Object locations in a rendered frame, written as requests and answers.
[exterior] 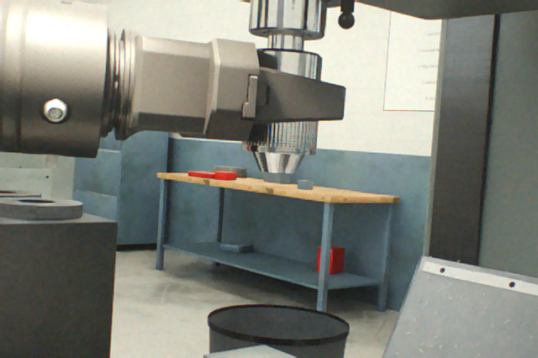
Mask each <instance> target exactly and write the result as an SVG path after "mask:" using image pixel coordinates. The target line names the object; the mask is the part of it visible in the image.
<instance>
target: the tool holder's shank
mask: <svg viewBox="0 0 538 358"><path fill-rule="evenodd" d="M261 36H262V37H264V38H267V48H283V49H295V50H304V46H305V41H306V40H311V39H312V36H310V35H308V34H302V33H296V32H287V31H266V32H262V33H261Z"/></svg>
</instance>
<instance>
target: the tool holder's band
mask: <svg viewBox="0 0 538 358"><path fill-rule="evenodd" d="M256 53H257V57H258V61H259V65H277V66H298V67H305V68H310V69H315V70H319V71H322V69H323V58H322V56H321V55H320V54H318V53H314V52H311V51H306V50H295V49H283V48H257V49H256Z"/></svg>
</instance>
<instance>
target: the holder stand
mask: <svg viewBox="0 0 538 358"><path fill-rule="evenodd" d="M117 232H118V224H117V222H116V221H114V220H112V219H108V218H102V217H98V216H95V215H91V214H88V213H84V212H83V203H80V202H77V201H72V200H65V199H55V198H43V197H42V193H39V192H31V191H25V190H15V189H0V358H110V345H111V331H112V317H113V289H114V274H115V260H116V245H117Z"/></svg>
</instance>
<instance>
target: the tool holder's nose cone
mask: <svg viewBox="0 0 538 358"><path fill-rule="evenodd" d="M251 153H252V155H253V157H254V159H255V161H256V164H257V167H258V169H259V171H264V172H270V173H282V174H295V172H296V171H297V169H298V167H299V166H300V164H301V162H302V161H303V158H304V157H305V156H306V155H297V154H284V153H261V152H251Z"/></svg>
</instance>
